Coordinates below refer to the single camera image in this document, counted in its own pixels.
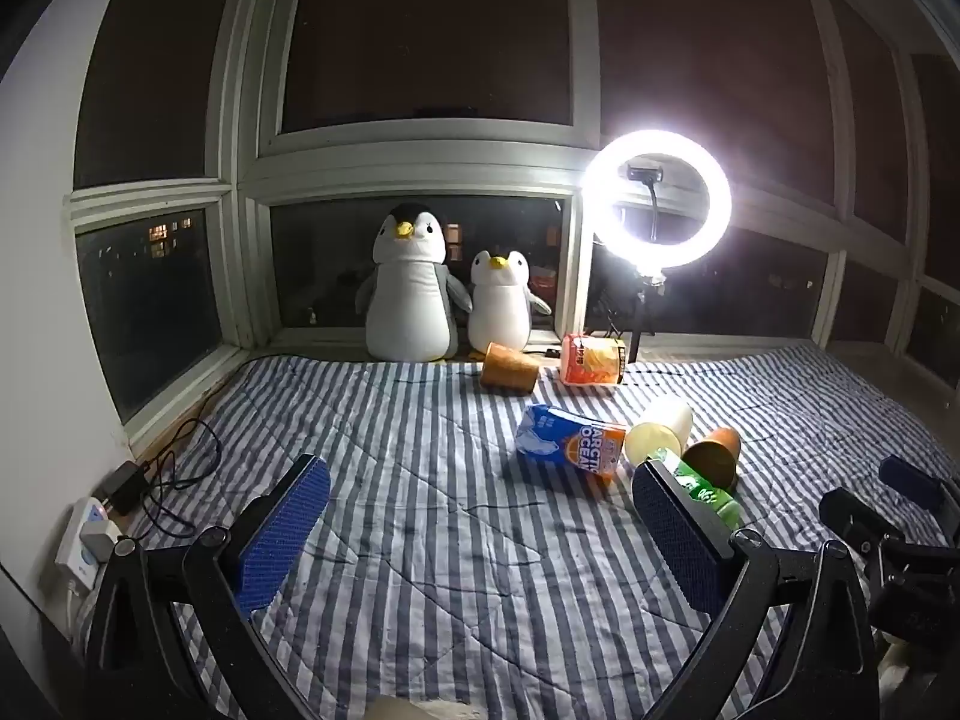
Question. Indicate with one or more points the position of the black phone holder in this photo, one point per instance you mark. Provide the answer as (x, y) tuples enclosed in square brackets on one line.
[(646, 172)]

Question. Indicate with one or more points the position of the black tripod stand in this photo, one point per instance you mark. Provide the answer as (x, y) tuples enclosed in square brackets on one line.
[(637, 315)]

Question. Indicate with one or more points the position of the small penguin plush toy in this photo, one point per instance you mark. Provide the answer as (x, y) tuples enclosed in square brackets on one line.
[(501, 307)]

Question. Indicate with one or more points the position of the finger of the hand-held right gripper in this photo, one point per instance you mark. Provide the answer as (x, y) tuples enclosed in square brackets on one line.
[(909, 478), (855, 514)]

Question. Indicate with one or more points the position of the large penguin plush toy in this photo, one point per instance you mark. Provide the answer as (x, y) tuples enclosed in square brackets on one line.
[(409, 292)]

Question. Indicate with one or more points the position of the orange snack bag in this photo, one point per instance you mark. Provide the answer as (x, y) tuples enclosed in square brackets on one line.
[(589, 360)]

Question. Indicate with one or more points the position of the grey power adapter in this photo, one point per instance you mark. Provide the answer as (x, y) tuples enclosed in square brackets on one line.
[(99, 540)]

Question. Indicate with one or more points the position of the white window frame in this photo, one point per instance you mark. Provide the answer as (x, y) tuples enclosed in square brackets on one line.
[(247, 187)]

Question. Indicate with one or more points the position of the green plastic bottle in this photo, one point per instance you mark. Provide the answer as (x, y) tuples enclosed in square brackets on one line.
[(712, 499)]

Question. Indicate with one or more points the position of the blue drink carton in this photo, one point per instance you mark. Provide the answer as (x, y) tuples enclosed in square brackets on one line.
[(562, 439)]

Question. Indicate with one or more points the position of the orange-brown paper cup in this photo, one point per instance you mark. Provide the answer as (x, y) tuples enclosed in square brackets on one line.
[(514, 369)]

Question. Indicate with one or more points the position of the black power adapter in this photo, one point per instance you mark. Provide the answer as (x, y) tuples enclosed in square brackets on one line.
[(124, 487)]

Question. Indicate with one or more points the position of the blue striped blanket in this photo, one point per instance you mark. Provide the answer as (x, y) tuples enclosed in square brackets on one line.
[(450, 540)]

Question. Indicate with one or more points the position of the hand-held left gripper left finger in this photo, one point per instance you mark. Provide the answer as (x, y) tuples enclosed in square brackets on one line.
[(279, 540)]

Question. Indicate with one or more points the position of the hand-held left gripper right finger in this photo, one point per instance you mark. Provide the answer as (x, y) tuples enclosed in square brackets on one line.
[(686, 544)]

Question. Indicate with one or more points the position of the brown paper cup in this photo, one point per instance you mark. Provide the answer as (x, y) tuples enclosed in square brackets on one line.
[(716, 457)]

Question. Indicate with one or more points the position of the white plastic cup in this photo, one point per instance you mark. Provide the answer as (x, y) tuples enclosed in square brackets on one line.
[(660, 431)]

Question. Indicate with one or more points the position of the white power strip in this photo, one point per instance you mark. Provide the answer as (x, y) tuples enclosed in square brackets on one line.
[(71, 547)]

